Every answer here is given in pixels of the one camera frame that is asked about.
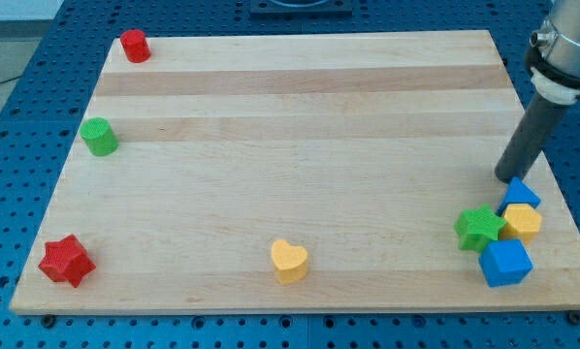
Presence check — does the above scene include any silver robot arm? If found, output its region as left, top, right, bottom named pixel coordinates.
left=525, top=0, right=580, bottom=106

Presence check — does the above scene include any yellow heart block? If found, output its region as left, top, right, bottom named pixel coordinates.
left=271, top=239, right=309, bottom=285

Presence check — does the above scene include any blue cube block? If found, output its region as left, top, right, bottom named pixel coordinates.
left=478, top=239, right=533, bottom=287

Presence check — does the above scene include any wooden board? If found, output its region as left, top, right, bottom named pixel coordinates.
left=10, top=30, right=580, bottom=315

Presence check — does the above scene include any green cylinder block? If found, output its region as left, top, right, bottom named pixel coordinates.
left=80, top=117, right=119, bottom=157

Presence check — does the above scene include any green star block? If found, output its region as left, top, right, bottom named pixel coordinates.
left=454, top=205, right=506, bottom=254

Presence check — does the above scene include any red cylinder block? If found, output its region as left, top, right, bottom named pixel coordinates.
left=119, top=29, right=151, bottom=63

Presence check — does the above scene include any blue triangle block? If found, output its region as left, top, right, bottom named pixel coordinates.
left=496, top=176, right=541, bottom=216

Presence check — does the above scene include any yellow hexagon block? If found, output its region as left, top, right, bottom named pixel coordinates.
left=499, top=204, right=543, bottom=246

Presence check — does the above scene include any red star block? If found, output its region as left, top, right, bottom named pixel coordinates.
left=38, top=235, right=96, bottom=288

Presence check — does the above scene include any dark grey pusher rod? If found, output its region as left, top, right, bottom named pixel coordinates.
left=494, top=92, right=569, bottom=183

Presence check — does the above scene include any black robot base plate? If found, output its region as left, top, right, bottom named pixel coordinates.
left=247, top=0, right=355, bottom=16

